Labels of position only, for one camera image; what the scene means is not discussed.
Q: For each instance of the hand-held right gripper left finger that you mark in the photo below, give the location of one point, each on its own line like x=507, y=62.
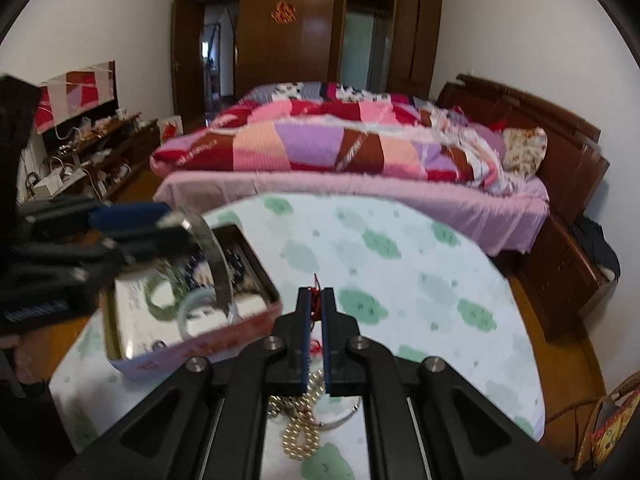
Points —
x=302, y=340

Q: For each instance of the wooden nightstand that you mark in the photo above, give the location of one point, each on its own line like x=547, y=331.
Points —
x=565, y=280

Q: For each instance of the floral pillow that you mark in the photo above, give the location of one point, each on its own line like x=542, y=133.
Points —
x=525, y=152

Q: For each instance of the round table, cloud tablecloth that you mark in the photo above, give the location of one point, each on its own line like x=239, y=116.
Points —
x=400, y=285

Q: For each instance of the wooden bed headboard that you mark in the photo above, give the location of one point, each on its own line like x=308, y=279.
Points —
x=550, y=110

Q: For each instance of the green jade bangle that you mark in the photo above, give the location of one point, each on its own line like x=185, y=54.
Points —
x=148, y=297

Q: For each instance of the pale jade bangle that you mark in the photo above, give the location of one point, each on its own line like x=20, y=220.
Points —
x=200, y=301

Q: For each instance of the cloth covered television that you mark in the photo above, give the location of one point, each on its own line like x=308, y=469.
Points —
x=75, y=92

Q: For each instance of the dark clothing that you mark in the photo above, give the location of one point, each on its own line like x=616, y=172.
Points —
x=597, y=250

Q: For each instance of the pink bed sheet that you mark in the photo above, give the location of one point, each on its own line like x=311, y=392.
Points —
x=450, y=210

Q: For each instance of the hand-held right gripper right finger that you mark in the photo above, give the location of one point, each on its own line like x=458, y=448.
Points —
x=327, y=340

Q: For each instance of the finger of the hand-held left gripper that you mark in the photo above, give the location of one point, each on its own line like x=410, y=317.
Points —
x=150, y=242
x=130, y=216

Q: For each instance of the red white shopping bag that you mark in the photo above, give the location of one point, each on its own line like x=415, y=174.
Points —
x=171, y=129

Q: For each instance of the frosted glass door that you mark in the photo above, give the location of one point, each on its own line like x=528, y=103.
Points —
x=364, y=50

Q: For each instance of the wooden wardrobe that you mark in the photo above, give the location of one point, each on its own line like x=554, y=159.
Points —
x=260, y=50

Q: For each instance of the red paper decoration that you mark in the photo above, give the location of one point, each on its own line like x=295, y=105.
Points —
x=282, y=12

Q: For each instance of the white round disc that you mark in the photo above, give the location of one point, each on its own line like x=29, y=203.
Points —
x=335, y=417

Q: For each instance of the patchwork quilt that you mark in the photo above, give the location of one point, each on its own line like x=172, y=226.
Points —
x=300, y=145

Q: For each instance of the silver wristwatch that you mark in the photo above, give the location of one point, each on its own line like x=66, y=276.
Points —
x=220, y=270

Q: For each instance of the white box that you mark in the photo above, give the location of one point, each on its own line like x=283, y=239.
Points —
x=57, y=182

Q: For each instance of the low wooden cabinet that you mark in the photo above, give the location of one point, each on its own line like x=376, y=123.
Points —
x=130, y=145

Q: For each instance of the rectangular metal tin box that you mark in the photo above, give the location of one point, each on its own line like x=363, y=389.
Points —
x=200, y=355

